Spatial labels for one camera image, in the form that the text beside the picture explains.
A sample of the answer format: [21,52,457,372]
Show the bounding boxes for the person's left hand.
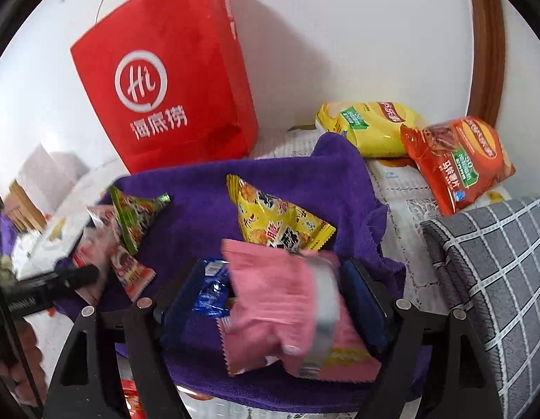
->
[3,323,48,406]

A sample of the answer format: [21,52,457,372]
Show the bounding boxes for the wooden cabinet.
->
[8,179,50,234]

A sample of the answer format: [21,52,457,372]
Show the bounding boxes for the red white triangular snack packet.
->
[110,244,157,302]

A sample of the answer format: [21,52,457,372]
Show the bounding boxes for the purple towel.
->
[56,133,432,404]

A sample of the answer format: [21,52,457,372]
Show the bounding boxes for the clear pink snack packet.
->
[73,205,122,306]

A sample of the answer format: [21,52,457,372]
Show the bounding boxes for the brown wooden door frame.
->
[464,0,506,134]

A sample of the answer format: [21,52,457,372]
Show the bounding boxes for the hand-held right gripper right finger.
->
[342,259,504,419]

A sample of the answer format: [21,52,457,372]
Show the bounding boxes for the blue snack packet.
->
[191,259,232,317]

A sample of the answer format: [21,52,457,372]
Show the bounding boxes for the orange chips bag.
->
[400,116,516,216]

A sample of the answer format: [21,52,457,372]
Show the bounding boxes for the red paper bag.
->
[70,0,258,174]

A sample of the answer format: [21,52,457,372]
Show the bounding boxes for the grey checked pillow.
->
[420,196,540,419]

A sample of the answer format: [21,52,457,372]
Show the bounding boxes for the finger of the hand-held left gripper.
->
[10,264,100,315]

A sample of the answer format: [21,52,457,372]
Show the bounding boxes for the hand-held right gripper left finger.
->
[43,258,205,419]

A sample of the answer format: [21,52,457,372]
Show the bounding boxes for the green triangular snack packet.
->
[109,185,171,255]

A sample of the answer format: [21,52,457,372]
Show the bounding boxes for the yellow triangular snack packet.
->
[226,175,336,254]

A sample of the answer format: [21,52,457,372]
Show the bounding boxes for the yellow chips bag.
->
[316,101,428,158]

